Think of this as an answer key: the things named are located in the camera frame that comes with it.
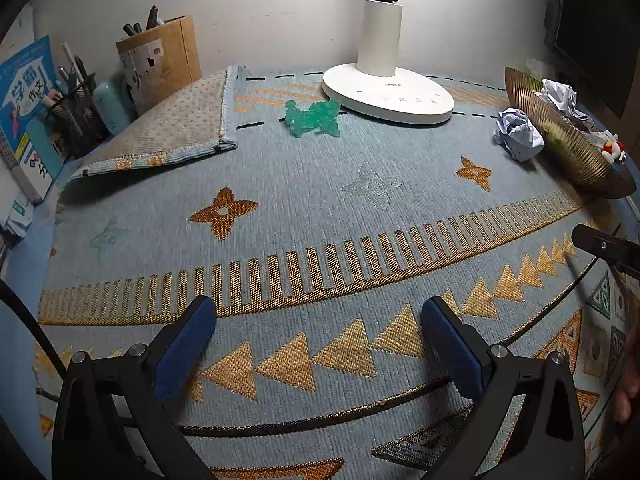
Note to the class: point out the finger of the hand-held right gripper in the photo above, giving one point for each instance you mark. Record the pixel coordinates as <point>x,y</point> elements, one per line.
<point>605,250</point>

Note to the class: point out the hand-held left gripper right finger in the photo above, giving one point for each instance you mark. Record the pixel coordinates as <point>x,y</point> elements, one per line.
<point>455,350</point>

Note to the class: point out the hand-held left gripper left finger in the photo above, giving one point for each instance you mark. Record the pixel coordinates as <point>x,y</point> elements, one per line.
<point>185,350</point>

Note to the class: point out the amber ribbed glass bowl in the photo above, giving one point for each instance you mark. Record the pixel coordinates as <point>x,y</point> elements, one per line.
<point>575,155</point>

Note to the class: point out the red plush toy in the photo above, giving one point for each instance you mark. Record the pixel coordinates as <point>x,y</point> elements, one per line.
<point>613,150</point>

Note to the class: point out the paper with handwriting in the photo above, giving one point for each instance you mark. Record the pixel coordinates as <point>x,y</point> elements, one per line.
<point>557,95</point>

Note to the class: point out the translucent teal toy figure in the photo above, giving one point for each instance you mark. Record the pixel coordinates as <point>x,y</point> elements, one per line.
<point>312,117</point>

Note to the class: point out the person's right hand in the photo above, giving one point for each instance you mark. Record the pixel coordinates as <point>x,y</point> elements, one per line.
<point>627,400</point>

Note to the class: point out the patterned woven mat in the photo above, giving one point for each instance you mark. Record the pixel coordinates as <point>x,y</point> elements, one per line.
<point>320,200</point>

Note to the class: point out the stack of booklets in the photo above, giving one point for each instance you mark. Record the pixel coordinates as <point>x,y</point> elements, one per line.
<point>15,220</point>

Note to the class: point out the black monitor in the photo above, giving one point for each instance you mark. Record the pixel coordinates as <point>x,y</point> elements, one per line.
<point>595,25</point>

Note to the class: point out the pale teal cup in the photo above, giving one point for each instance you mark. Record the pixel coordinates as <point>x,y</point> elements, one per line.
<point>114,107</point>

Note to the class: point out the black mesh pen holder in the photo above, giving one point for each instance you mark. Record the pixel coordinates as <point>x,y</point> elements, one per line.
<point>77,120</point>

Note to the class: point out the white desk lamp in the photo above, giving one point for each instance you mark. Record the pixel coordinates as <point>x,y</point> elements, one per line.
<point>385,95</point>

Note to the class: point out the wooden pen holder box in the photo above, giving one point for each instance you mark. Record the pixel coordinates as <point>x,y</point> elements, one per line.
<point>160,70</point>

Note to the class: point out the blue book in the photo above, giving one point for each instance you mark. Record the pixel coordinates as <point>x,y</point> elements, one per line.
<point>25,110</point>

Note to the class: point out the bunch of white pens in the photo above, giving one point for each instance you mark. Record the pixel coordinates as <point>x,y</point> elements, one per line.
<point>70,67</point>

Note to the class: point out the bunch of dark pens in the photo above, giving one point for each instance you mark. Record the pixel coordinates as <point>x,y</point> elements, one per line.
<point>145,22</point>

